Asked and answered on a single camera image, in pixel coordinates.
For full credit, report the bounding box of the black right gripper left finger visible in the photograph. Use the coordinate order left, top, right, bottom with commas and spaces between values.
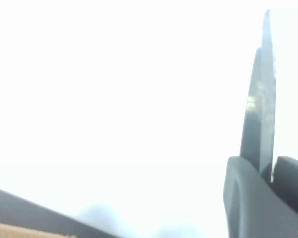
223, 155, 298, 238

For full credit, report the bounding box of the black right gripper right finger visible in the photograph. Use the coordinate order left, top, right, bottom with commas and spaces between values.
272, 155, 298, 218

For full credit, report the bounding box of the brown cardboard box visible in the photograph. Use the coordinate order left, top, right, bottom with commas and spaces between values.
0, 220, 76, 238

